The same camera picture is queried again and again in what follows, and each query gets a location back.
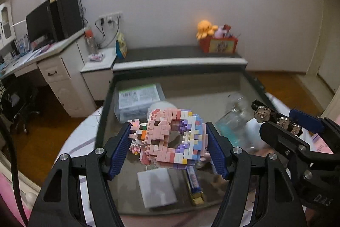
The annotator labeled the black flower hair band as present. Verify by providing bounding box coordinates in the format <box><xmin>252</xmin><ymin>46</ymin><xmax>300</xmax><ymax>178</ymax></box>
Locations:
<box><xmin>251</xmin><ymin>100</ymin><xmax>303</xmax><ymax>137</ymax></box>

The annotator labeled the clear dome blue base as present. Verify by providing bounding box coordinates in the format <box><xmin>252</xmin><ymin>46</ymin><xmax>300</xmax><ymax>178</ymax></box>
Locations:
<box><xmin>214</xmin><ymin>92</ymin><xmax>263</xmax><ymax>153</ymax></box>

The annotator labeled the blue gold long box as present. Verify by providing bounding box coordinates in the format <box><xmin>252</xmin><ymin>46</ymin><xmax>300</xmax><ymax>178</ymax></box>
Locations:
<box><xmin>186</xmin><ymin>167</ymin><xmax>205</xmax><ymax>206</ymax></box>

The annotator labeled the pink purple block figure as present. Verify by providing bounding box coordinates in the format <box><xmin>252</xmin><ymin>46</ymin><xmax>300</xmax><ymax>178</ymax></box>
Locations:
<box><xmin>128</xmin><ymin>108</ymin><xmax>208</xmax><ymax>169</ymax></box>

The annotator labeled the tissue pack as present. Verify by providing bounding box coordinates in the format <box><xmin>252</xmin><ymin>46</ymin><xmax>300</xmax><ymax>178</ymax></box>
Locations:
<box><xmin>113</xmin><ymin>83</ymin><xmax>165</xmax><ymax>123</ymax></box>

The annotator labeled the white egg-shaped gadget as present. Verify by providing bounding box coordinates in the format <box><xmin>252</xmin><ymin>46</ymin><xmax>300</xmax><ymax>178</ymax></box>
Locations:
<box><xmin>147</xmin><ymin>101</ymin><xmax>184</xmax><ymax>142</ymax></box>

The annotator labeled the white pink block rabbit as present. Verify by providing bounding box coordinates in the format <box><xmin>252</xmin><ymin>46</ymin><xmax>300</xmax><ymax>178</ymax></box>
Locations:
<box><xmin>128</xmin><ymin>119</ymin><xmax>147</xmax><ymax>155</ymax></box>

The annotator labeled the black office chair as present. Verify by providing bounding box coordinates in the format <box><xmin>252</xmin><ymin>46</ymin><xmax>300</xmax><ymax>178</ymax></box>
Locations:
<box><xmin>1</xmin><ymin>81</ymin><xmax>40</xmax><ymax>134</ymax></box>

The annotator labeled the pink black storage box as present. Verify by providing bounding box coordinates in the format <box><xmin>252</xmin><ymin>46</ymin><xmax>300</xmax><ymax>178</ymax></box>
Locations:
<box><xmin>94</xmin><ymin>71</ymin><xmax>282</xmax><ymax>217</ymax></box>

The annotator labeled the red toy box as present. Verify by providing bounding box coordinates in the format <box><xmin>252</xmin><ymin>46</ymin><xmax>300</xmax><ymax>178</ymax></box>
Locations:
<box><xmin>199</xmin><ymin>36</ymin><xmax>238</xmax><ymax>54</ymax></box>

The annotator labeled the purple plush toy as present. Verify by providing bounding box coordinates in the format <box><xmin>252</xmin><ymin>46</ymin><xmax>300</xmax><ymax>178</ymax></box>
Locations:
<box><xmin>213</xmin><ymin>26</ymin><xmax>226</xmax><ymax>39</ymax></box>

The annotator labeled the white desk with drawers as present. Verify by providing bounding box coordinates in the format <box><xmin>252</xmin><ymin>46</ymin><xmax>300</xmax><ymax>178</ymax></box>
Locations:
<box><xmin>1</xmin><ymin>30</ymin><xmax>96</xmax><ymax>117</ymax></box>

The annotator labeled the white side table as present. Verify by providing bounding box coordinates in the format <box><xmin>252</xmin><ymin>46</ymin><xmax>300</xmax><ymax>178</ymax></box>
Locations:
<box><xmin>81</xmin><ymin>48</ymin><xmax>116</xmax><ymax>101</ymax></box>

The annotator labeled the orange octopus plush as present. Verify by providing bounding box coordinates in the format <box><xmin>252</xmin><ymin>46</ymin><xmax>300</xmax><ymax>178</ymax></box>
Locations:
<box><xmin>196</xmin><ymin>20</ymin><xmax>218</xmax><ymax>40</ymax></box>

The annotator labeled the orange cap bottle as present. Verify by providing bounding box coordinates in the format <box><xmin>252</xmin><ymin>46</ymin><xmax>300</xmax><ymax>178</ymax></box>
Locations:
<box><xmin>84</xmin><ymin>29</ymin><xmax>99</xmax><ymax>54</ymax></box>

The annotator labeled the snack bag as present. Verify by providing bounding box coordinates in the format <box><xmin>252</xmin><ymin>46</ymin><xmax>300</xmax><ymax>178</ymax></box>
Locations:
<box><xmin>115</xmin><ymin>31</ymin><xmax>127</xmax><ymax>59</ymax></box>

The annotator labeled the white glass-door cabinet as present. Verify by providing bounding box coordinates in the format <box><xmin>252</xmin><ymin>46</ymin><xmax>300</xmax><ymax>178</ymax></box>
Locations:
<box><xmin>0</xmin><ymin>1</ymin><xmax>16</xmax><ymax>49</ymax></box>

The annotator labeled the black computer monitor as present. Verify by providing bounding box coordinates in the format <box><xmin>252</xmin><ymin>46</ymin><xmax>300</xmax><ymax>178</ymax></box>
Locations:
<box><xmin>26</xmin><ymin>0</ymin><xmax>57</xmax><ymax>42</ymax></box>

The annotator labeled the black computer tower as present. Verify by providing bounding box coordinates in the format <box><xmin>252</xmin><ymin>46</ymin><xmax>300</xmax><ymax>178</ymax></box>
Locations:
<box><xmin>49</xmin><ymin>0</ymin><xmax>84</xmax><ymax>41</ymax></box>

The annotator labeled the black cable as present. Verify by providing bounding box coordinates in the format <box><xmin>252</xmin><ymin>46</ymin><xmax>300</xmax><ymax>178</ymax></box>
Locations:
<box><xmin>0</xmin><ymin>114</ymin><xmax>30</xmax><ymax>226</ymax></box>

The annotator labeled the wall power socket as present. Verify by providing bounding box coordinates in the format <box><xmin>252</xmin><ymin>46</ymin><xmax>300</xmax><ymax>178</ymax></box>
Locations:
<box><xmin>99</xmin><ymin>11</ymin><xmax>123</xmax><ymax>24</ymax></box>

